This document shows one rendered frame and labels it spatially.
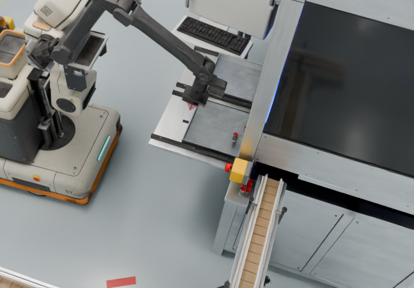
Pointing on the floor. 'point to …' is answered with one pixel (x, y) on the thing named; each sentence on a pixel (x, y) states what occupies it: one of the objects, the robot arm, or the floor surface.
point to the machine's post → (267, 85)
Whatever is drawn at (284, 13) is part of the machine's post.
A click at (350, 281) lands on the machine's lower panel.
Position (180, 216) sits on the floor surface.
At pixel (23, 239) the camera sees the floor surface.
